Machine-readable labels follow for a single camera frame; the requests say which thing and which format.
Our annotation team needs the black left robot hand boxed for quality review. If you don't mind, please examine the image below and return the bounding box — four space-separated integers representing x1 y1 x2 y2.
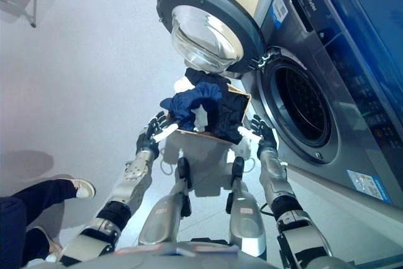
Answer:
135 111 179 156

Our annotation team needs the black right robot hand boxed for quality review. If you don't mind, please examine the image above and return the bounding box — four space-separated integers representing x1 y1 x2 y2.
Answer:
237 114 278 152

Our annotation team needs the wicker laundry basket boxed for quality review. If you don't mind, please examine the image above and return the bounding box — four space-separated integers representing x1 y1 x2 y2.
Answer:
165 83 253 146

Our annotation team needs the grey front-load washing machine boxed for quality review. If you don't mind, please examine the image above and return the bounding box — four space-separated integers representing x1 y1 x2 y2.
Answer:
241 0 403 265

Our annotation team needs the black right robot foot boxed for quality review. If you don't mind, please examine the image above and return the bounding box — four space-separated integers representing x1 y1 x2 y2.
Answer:
231 156 245 188

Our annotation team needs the black robot foot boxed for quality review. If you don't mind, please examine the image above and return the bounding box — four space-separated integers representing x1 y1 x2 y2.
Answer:
176 157 193 188
231 156 245 188

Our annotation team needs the black garment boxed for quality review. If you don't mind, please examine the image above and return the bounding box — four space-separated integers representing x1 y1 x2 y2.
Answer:
184 67 249 146

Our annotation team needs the black left robot foot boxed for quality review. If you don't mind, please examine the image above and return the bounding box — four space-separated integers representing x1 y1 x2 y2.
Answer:
176 157 193 188

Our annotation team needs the white garment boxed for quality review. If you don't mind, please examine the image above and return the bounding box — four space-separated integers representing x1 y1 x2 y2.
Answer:
173 76 208 133

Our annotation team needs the beige white sneaker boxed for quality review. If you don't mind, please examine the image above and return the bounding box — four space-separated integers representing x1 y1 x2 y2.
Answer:
69 178 96 200
31 226 64 263

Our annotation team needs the silver right robot leg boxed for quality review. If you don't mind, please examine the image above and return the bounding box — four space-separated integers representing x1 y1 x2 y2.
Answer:
225 168 267 257

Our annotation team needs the blue white energy label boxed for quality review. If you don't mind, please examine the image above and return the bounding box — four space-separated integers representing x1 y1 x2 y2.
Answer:
346 169 392 204

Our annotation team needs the grey washer plinth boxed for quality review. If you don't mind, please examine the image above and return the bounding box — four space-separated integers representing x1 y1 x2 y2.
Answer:
285 168 403 253

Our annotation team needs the grey robot torso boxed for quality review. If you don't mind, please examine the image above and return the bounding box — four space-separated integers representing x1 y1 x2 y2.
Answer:
61 239 284 269

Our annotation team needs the white QR code sticker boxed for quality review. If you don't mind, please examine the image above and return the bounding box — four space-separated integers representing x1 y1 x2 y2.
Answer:
270 0 289 29

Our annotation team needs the thin grey floor cable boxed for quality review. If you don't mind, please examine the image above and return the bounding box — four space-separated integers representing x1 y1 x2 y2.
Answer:
241 156 257 173
159 147 175 175

